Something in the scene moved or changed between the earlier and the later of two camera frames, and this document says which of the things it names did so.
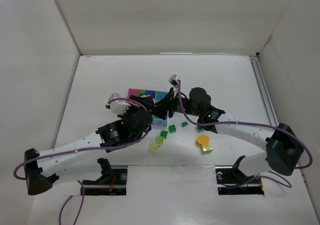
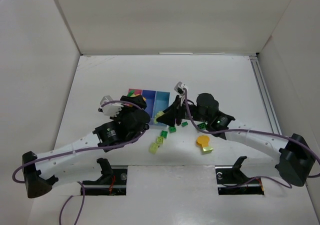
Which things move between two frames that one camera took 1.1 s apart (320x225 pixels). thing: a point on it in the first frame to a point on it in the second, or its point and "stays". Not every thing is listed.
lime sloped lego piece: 207,150 stays
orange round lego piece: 203,141 stays
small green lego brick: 164,133 stays
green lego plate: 141,93 to 130,93
